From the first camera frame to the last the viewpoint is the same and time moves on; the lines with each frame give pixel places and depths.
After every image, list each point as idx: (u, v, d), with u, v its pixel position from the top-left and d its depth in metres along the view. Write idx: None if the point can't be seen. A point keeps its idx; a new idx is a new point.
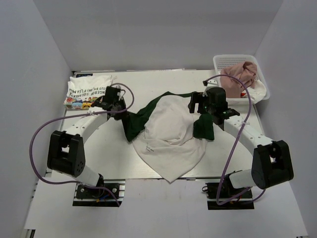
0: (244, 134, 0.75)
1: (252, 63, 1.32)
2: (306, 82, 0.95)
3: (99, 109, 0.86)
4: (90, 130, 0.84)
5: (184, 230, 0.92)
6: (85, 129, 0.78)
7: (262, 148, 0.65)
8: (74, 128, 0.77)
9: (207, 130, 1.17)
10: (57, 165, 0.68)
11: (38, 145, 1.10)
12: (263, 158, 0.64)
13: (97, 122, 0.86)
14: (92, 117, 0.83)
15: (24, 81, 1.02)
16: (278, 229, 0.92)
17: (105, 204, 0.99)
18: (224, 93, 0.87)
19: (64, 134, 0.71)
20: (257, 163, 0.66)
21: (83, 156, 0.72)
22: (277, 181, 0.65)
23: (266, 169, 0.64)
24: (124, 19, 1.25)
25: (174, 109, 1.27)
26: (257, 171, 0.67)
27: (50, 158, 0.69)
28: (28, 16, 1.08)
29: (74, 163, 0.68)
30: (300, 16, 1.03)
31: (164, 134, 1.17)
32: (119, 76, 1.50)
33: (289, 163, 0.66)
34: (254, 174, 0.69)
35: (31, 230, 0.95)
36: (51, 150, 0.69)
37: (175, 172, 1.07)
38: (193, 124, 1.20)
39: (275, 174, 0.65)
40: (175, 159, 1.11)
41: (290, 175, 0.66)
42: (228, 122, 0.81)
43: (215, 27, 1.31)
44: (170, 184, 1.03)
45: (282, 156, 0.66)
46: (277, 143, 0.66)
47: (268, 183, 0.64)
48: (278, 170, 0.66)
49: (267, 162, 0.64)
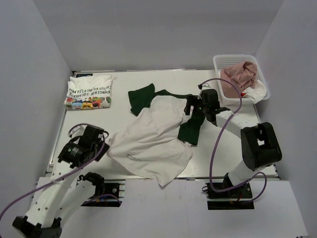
0: (234, 121, 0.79)
1: (252, 63, 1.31)
2: (306, 83, 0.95)
3: (66, 169, 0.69)
4: (62, 196, 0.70)
5: (184, 230, 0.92)
6: (49, 209, 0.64)
7: (248, 129, 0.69)
8: (36, 210, 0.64)
9: (191, 133, 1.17)
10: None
11: (38, 145, 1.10)
12: (250, 138, 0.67)
13: (67, 184, 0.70)
14: (57, 187, 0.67)
15: (24, 80, 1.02)
16: (277, 229, 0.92)
17: (105, 204, 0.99)
18: (216, 92, 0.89)
19: (25, 221, 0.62)
20: (245, 145, 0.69)
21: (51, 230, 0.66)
22: (266, 160, 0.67)
23: (254, 149, 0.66)
24: (124, 20, 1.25)
25: (165, 111, 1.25)
26: (246, 153, 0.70)
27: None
28: (28, 17, 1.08)
29: None
30: (300, 16, 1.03)
31: (142, 137, 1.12)
32: (119, 76, 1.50)
33: (275, 143, 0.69)
34: (245, 156, 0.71)
35: None
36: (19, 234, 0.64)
37: (168, 176, 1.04)
38: (179, 126, 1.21)
39: (264, 155, 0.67)
40: (167, 161, 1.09)
41: (278, 154, 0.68)
42: (218, 115, 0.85)
43: (215, 27, 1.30)
44: (161, 189, 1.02)
45: (268, 137, 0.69)
46: (262, 125, 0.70)
47: (257, 163, 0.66)
48: (267, 150, 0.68)
49: (255, 143, 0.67)
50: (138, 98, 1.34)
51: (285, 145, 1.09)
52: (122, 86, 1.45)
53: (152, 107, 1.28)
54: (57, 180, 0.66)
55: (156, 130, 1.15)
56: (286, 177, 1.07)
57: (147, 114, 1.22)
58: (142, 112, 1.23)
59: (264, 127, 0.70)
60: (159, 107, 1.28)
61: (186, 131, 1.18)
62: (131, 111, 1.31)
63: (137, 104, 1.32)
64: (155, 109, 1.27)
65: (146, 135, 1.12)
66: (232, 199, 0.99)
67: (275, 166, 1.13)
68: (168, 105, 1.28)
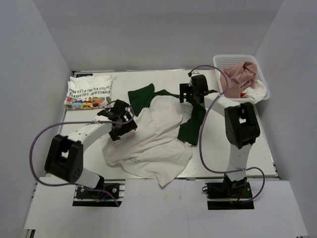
0: (218, 102, 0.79)
1: (252, 63, 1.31)
2: (306, 83, 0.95)
3: (105, 118, 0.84)
4: (93, 138, 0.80)
5: (184, 230, 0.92)
6: (87, 136, 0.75)
7: (231, 108, 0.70)
8: (77, 134, 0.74)
9: (191, 132, 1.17)
10: (53, 169, 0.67)
11: (38, 144, 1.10)
12: (231, 114, 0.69)
13: (99, 132, 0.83)
14: (96, 125, 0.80)
15: (24, 80, 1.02)
16: (277, 229, 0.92)
17: (105, 204, 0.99)
18: (204, 77, 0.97)
19: (66, 139, 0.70)
20: (228, 122, 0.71)
21: (80, 163, 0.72)
22: (246, 137, 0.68)
23: (235, 126, 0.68)
24: (124, 20, 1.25)
25: (165, 111, 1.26)
26: (229, 130, 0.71)
27: (47, 163, 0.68)
28: (28, 17, 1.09)
29: (71, 169, 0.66)
30: (300, 16, 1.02)
31: (142, 140, 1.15)
32: (119, 76, 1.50)
33: (255, 120, 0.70)
34: (228, 133, 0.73)
35: (31, 230, 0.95)
36: (50, 154, 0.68)
37: (168, 176, 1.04)
38: (180, 126, 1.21)
39: (245, 131, 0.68)
40: (169, 159, 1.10)
41: (257, 131, 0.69)
42: (206, 97, 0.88)
43: (215, 27, 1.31)
44: (161, 189, 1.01)
45: (249, 115, 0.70)
46: (244, 104, 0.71)
47: (238, 138, 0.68)
48: (247, 126, 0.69)
49: (236, 119, 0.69)
50: (138, 97, 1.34)
51: (285, 145, 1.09)
52: (122, 86, 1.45)
53: (151, 107, 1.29)
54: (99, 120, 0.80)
55: (156, 131, 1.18)
56: (286, 177, 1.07)
57: (148, 116, 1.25)
58: (140, 113, 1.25)
59: (245, 106, 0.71)
60: (159, 107, 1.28)
61: (185, 130, 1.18)
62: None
63: (137, 104, 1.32)
64: (155, 110, 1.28)
65: (147, 138, 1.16)
66: (232, 199, 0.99)
67: (275, 166, 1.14)
68: (168, 105, 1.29)
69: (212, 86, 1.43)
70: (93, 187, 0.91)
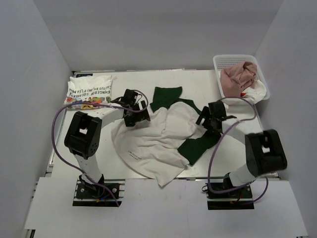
0: (239, 128, 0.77)
1: (252, 63, 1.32)
2: (307, 83, 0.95)
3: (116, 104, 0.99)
4: (108, 119, 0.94)
5: (184, 229, 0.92)
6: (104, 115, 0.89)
7: (253, 135, 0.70)
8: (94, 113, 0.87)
9: (194, 146, 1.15)
10: (73, 142, 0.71)
11: (38, 145, 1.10)
12: (254, 143, 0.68)
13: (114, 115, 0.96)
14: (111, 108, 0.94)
15: (24, 80, 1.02)
16: (277, 229, 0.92)
17: (105, 204, 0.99)
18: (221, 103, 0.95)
19: (85, 116, 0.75)
20: (250, 151, 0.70)
21: (98, 139, 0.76)
22: (270, 168, 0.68)
23: (258, 155, 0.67)
24: (124, 20, 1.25)
25: (183, 120, 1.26)
26: (251, 159, 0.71)
27: (67, 137, 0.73)
28: (28, 17, 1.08)
29: (90, 141, 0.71)
30: (300, 16, 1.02)
31: (146, 135, 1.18)
32: (119, 76, 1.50)
33: (282, 150, 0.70)
34: (249, 162, 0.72)
35: (31, 230, 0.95)
36: (71, 128, 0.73)
37: (167, 177, 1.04)
38: (185, 139, 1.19)
39: (268, 162, 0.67)
40: (170, 162, 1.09)
41: (283, 163, 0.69)
42: (224, 123, 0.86)
43: (215, 27, 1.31)
44: (161, 188, 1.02)
45: (274, 144, 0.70)
46: (268, 132, 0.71)
47: (261, 169, 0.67)
48: (271, 157, 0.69)
49: (259, 148, 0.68)
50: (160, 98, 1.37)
51: (285, 145, 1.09)
52: (122, 86, 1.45)
53: (170, 110, 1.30)
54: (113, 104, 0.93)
55: (161, 133, 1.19)
56: (286, 178, 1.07)
57: (163, 116, 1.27)
58: (157, 111, 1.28)
59: (270, 135, 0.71)
60: (177, 113, 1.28)
61: (189, 144, 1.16)
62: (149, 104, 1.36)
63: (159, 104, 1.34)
64: (173, 114, 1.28)
65: (151, 135, 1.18)
66: (232, 199, 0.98)
67: None
68: (186, 115, 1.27)
69: (212, 86, 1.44)
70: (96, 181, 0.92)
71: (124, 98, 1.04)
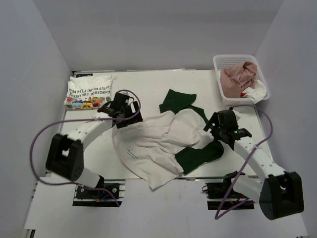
0: (256, 159, 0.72)
1: (252, 63, 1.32)
2: (307, 82, 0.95)
3: (105, 115, 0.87)
4: (95, 135, 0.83)
5: (184, 230, 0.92)
6: (87, 135, 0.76)
7: (274, 179, 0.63)
8: (77, 133, 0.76)
9: (194, 154, 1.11)
10: (54, 168, 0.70)
11: (38, 145, 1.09)
12: (274, 190, 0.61)
13: (101, 129, 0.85)
14: (96, 122, 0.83)
15: (24, 80, 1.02)
16: (277, 229, 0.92)
17: (105, 204, 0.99)
18: (233, 114, 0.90)
19: (65, 138, 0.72)
20: (267, 194, 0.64)
21: (81, 161, 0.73)
22: (285, 212, 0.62)
23: (276, 200, 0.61)
24: (124, 20, 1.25)
25: (188, 127, 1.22)
26: (266, 201, 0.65)
27: (49, 161, 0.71)
28: (28, 17, 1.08)
29: (71, 168, 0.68)
30: (300, 16, 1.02)
31: (146, 136, 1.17)
32: (119, 76, 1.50)
33: (300, 196, 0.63)
34: (262, 202, 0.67)
35: (31, 230, 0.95)
36: (51, 152, 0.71)
37: (160, 180, 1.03)
38: (185, 147, 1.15)
39: (284, 207, 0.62)
40: (166, 166, 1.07)
41: (300, 207, 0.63)
42: (238, 143, 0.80)
43: (215, 27, 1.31)
44: (152, 191, 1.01)
45: (294, 189, 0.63)
46: (289, 175, 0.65)
47: (276, 213, 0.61)
48: (288, 202, 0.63)
49: (278, 194, 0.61)
50: (170, 101, 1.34)
51: (285, 145, 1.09)
52: (122, 86, 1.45)
53: (177, 115, 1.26)
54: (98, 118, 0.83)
55: (162, 136, 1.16)
56: None
57: (168, 118, 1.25)
58: (164, 113, 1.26)
59: (290, 176, 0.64)
60: (184, 120, 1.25)
61: (189, 152, 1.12)
62: (158, 105, 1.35)
63: (169, 106, 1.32)
64: (180, 120, 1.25)
65: (151, 137, 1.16)
66: (232, 199, 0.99)
67: None
68: (193, 124, 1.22)
69: (212, 86, 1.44)
70: (93, 187, 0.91)
71: (113, 103, 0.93)
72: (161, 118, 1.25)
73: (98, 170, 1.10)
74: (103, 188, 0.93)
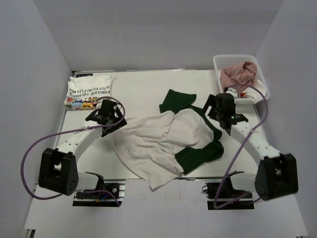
0: (252, 143, 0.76)
1: (252, 63, 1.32)
2: (307, 82, 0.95)
3: (94, 123, 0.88)
4: (84, 145, 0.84)
5: (184, 230, 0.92)
6: (79, 146, 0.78)
7: (269, 160, 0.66)
8: (67, 146, 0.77)
9: (194, 154, 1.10)
10: (49, 184, 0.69)
11: (38, 145, 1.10)
12: (269, 170, 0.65)
13: (90, 138, 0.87)
14: (85, 132, 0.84)
15: (24, 80, 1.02)
16: (277, 229, 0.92)
17: (105, 204, 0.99)
18: (232, 98, 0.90)
19: (56, 152, 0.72)
20: (262, 176, 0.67)
21: (75, 174, 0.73)
22: (281, 193, 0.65)
23: (271, 181, 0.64)
24: (124, 20, 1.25)
25: (188, 127, 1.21)
26: (261, 183, 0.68)
27: (41, 177, 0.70)
28: (28, 17, 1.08)
29: (66, 182, 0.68)
30: (300, 16, 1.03)
31: (146, 136, 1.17)
32: (119, 76, 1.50)
33: (294, 177, 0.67)
34: (258, 184, 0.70)
35: (31, 230, 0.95)
36: (42, 169, 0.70)
37: (160, 180, 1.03)
38: (185, 147, 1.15)
39: (279, 188, 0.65)
40: (166, 166, 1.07)
41: (294, 189, 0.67)
42: (235, 127, 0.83)
43: (215, 27, 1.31)
44: (152, 191, 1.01)
45: (288, 170, 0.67)
46: (284, 156, 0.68)
47: (272, 195, 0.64)
48: (283, 183, 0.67)
49: (272, 175, 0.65)
50: (170, 101, 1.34)
51: (285, 145, 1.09)
52: (122, 86, 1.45)
53: (177, 115, 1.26)
54: (87, 127, 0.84)
55: (162, 136, 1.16)
56: None
57: (168, 118, 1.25)
58: (164, 113, 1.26)
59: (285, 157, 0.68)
60: (184, 120, 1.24)
61: (189, 152, 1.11)
62: (158, 105, 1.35)
63: (169, 106, 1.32)
64: (180, 120, 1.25)
65: (151, 137, 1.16)
66: (232, 199, 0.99)
67: None
68: (193, 123, 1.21)
69: (212, 86, 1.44)
70: (93, 188, 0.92)
71: (101, 110, 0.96)
72: (161, 118, 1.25)
73: (99, 169, 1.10)
74: (102, 189, 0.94)
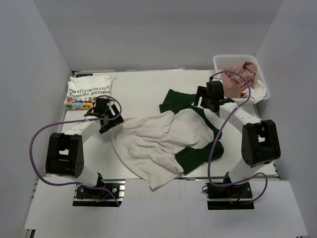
0: (237, 115, 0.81)
1: (252, 63, 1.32)
2: (307, 82, 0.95)
3: (93, 117, 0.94)
4: (87, 134, 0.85)
5: (184, 230, 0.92)
6: (83, 130, 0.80)
7: (250, 125, 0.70)
8: (72, 131, 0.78)
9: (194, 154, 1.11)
10: (56, 167, 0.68)
11: (38, 144, 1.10)
12: (251, 135, 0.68)
13: (91, 129, 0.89)
14: (87, 122, 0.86)
15: (24, 80, 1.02)
16: (277, 228, 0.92)
17: (105, 204, 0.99)
18: (220, 84, 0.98)
19: (62, 136, 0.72)
20: (246, 141, 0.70)
21: (81, 156, 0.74)
22: (264, 158, 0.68)
23: (253, 146, 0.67)
24: (124, 20, 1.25)
25: (188, 127, 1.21)
26: (246, 149, 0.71)
27: (48, 163, 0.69)
28: (28, 17, 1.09)
29: (75, 161, 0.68)
30: (300, 15, 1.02)
31: (146, 136, 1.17)
32: (119, 76, 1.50)
33: (276, 141, 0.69)
34: (244, 151, 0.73)
35: (31, 230, 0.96)
36: (49, 152, 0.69)
37: (160, 180, 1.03)
38: (185, 147, 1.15)
39: (263, 152, 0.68)
40: (166, 166, 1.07)
41: (277, 152, 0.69)
42: (223, 107, 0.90)
43: (215, 27, 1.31)
44: (152, 191, 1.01)
45: (270, 135, 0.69)
46: (265, 122, 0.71)
47: (256, 159, 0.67)
48: (266, 147, 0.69)
49: (254, 139, 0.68)
50: (169, 101, 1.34)
51: (285, 145, 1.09)
52: (122, 86, 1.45)
53: (177, 115, 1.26)
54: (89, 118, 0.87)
55: (162, 136, 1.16)
56: (286, 178, 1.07)
57: (168, 118, 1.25)
58: (164, 113, 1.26)
59: (266, 124, 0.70)
60: (184, 120, 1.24)
61: (188, 152, 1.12)
62: (158, 105, 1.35)
63: (169, 106, 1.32)
64: (180, 120, 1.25)
65: (151, 137, 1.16)
66: (232, 199, 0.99)
67: (275, 166, 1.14)
68: (193, 123, 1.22)
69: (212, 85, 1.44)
70: (93, 185, 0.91)
71: (96, 108, 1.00)
72: (161, 118, 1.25)
73: (98, 169, 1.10)
74: (103, 187, 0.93)
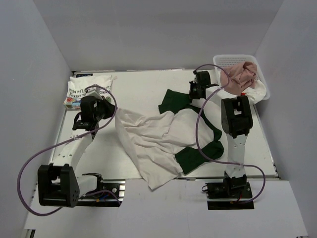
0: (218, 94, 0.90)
1: (252, 63, 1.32)
2: (307, 82, 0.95)
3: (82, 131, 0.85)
4: (79, 154, 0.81)
5: (184, 230, 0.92)
6: (73, 155, 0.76)
7: (227, 99, 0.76)
8: (61, 158, 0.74)
9: (193, 155, 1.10)
10: (51, 202, 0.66)
11: (38, 145, 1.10)
12: (227, 107, 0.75)
13: (82, 146, 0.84)
14: (77, 143, 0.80)
15: (24, 81, 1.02)
16: (277, 228, 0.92)
17: (105, 204, 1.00)
18: (206, 73, 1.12)
19: (51, 167, 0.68)
20: (224, 113, 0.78)
21: (76, 184, 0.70)
22: (239, 127, 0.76)
23: (229, 116, 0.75)
24: (124, 20, 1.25)
25: (188, 127, 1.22)
26: (224, 120, 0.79)
27: (41, 196, 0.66)
28: (28, 17, 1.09)
29: (69, 195, 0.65)
30: (300, 16, 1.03)
31: (146, 136, 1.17)
32: (119, 76, 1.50)
33: (249, 112, 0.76)
34: (223, 122, 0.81)
35: (31, 230, 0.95)
36: (41, 188, 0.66)
37: (159, 180, 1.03)
38: (185, 147, 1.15)
39: (237, 122, 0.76)
40: (166, 166, 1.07)
41: (249, 123, 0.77)
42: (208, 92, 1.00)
43: (215, 27, 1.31)
44: (152, 191, 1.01)
45: (244, 107, 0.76)
46: (240, 97, 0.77)
47: (232, 129, 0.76)
48: (240, 118, 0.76)
49: (230, 111, 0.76)
50: (169, 101, 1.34)
51: (285, 145, 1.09)
52: (122, 86, 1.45)
53: (177, 115, 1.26)
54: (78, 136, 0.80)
55: (162, 136, 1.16)
56: (286, 177, 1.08)
57: (168, 118, 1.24)
58: (164, 113, 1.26)
59: (241, 99, 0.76)
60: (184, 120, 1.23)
61: (188, 152, 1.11)
62: (158, 105, 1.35)
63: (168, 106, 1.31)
64: (180, 120, 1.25)
65: (151, 137, 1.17)
66: (232, 199, 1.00)
67: (275, 166, 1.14)
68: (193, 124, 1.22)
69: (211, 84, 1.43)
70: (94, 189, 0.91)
71: (83, 114, 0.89)
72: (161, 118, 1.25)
73: (99, 169, 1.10)
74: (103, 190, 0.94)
